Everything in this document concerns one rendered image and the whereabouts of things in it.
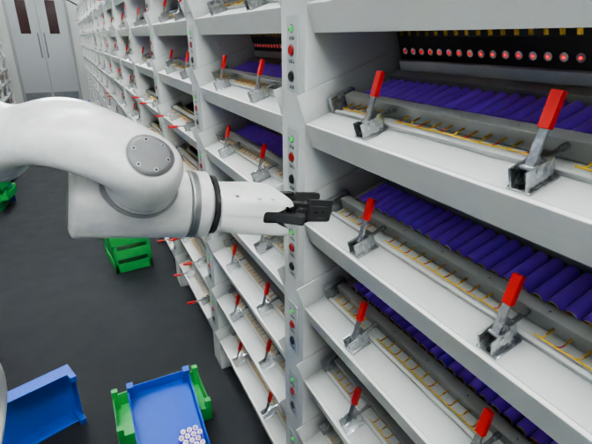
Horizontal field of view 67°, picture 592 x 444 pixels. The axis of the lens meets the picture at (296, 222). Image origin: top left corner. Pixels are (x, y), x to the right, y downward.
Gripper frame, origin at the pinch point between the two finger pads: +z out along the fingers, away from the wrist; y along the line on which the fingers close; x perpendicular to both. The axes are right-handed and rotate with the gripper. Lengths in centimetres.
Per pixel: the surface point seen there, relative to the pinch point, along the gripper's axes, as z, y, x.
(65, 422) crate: -30, -84, -105
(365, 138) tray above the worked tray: 5.9, 1.3, 10.6
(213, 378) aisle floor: 21, -83, -96
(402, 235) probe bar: 14.2, 4.5, -2.9
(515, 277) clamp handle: 10.0, 26.7, 1.1
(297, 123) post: 5.3, -18.8, 9.6
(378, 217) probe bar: 14.5, -2.4, -2.3
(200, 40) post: 4, -86, 23
